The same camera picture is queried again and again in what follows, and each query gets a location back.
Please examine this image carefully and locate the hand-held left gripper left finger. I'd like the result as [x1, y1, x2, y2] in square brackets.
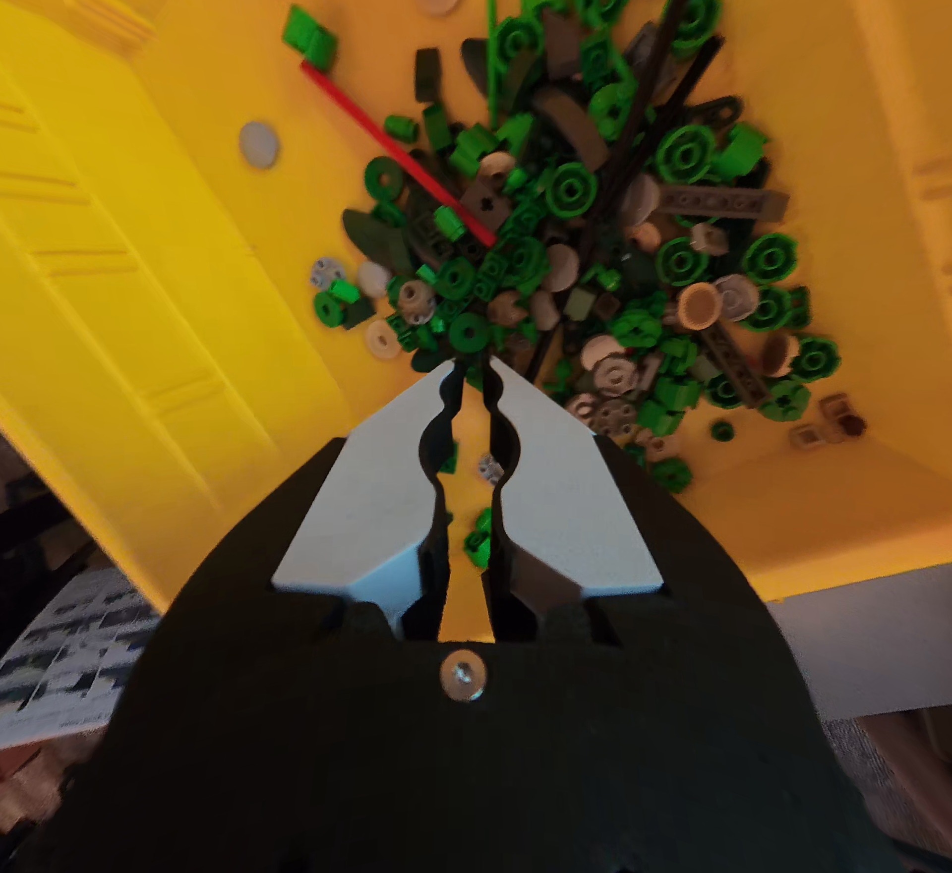
[271, 358, 457, 641]

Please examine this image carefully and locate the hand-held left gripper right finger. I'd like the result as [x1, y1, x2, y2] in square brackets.
[483, 357, 665, 641]

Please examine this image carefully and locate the pile of toy bricks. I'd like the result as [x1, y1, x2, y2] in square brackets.
[308, 0, 867, 495]

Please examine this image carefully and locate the yellow plastic bin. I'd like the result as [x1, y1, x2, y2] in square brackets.
[0, 0, 952, 614]

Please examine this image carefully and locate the small green toy piece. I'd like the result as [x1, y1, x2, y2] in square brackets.
[463, 507, 494, 571]

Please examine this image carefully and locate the grey round toy tile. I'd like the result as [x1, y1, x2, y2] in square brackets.
[238, 120, 281, 169]

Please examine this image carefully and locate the red toy rod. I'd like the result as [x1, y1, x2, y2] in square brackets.
[299, 61, 498, 248]

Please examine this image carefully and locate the green toy brick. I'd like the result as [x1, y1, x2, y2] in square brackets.
[281, 4, 339, 67]

